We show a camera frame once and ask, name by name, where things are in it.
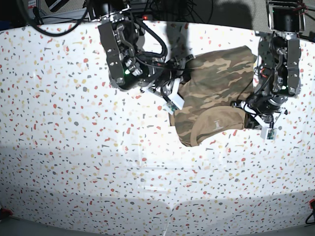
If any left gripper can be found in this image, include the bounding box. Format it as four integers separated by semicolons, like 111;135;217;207
231;100;287;140

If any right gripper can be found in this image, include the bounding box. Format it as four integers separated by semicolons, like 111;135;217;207
140;77;185;110

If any camouflage T-shirt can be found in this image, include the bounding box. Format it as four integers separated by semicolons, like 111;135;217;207
170;46;256;147

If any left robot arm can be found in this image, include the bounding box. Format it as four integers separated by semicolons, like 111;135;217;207
231;0;307;140

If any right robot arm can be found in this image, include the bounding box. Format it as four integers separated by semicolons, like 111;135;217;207
86;0;195;114

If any black power strip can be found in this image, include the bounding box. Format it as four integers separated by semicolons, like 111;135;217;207
137;14;154;21

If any red clamp right corner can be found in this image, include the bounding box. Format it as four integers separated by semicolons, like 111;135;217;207
309;199;315;211

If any red clamp corner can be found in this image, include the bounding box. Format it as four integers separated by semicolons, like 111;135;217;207
309;199;315;211
0;208;12;219

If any red clamp left corner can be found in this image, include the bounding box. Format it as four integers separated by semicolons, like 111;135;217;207
0;208;12;219

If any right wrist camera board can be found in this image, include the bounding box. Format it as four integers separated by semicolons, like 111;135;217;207
165;103;177;115

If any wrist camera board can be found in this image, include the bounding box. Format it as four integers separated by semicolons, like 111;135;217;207
266;128;277;140
165;103;177;115

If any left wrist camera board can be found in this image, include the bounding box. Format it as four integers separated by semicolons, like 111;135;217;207
266;128;277;140

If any thick black cable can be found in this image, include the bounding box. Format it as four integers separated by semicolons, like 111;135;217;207
17;0;92;35

